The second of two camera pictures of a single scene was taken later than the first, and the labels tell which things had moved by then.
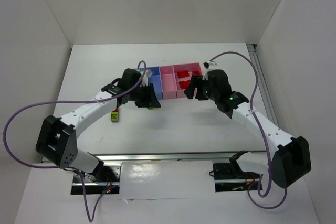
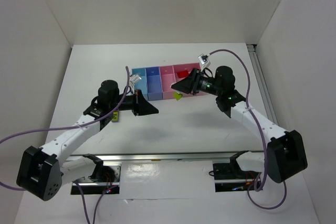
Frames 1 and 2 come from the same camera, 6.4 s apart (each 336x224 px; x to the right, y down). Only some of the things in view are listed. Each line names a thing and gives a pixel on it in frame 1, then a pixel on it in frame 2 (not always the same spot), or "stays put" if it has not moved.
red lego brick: x=183 y=74 stays put
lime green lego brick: x=114 y=116 stays put
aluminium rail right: x=262 y=83 stays put
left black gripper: x=145 y=93 to x=136 y=102
